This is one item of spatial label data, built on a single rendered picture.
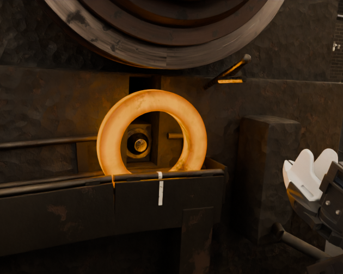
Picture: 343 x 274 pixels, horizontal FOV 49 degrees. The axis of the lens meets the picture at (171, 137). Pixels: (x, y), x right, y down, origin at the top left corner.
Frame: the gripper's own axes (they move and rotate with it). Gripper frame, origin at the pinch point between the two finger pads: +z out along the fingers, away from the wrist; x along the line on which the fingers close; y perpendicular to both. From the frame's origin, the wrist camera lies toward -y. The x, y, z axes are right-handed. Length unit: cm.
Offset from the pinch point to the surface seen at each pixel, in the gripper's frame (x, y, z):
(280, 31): -18.4, 12.1, 35.9
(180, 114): 9.7, 0.1, 17.9
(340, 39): -626, -91, 639
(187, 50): 10.1, 10.6, 18.9
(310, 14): -25.9, 16.4, 37.4
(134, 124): 14.3, -6.5, 27.2
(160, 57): 14.6, 9.3, 18.4
